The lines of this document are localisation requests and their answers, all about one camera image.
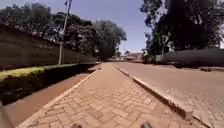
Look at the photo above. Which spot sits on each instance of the building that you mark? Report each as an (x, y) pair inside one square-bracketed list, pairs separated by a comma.
[(133, 56)]

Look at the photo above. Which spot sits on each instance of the red brick path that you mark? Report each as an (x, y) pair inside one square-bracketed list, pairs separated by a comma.
[(106, 96)]

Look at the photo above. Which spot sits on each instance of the row of trees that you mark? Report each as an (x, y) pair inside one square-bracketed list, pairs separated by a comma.
[(76, 31)]

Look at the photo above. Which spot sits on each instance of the pale concrete kerb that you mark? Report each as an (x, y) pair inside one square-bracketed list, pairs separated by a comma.
[(156, 93)]

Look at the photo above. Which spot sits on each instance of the pale pole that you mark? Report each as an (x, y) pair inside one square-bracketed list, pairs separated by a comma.
[(62, 36)]

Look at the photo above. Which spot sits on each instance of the pale path edging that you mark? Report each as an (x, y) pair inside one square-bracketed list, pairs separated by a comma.
[(56, 101)]

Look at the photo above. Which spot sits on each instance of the robot's own part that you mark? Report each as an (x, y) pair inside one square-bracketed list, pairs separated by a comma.
[(76, 126), (146, 125)]

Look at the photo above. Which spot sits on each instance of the grey brick road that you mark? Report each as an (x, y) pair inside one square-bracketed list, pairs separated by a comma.
[(186, 83)]

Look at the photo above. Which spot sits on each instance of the bare earth strip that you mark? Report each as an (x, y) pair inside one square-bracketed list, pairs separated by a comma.
[(36, 98)]

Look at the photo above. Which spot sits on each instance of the trimmed green hedge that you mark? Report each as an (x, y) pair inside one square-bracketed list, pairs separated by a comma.
[(30, 78)]

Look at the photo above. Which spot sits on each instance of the large dark tree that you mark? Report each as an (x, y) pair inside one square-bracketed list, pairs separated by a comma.
[(186, 23)]

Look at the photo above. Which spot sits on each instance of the pale grey wall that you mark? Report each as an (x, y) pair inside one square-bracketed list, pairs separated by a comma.
[(196, 56)]

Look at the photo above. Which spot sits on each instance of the long grey wall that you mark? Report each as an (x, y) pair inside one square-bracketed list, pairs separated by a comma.
[(26, 50)]

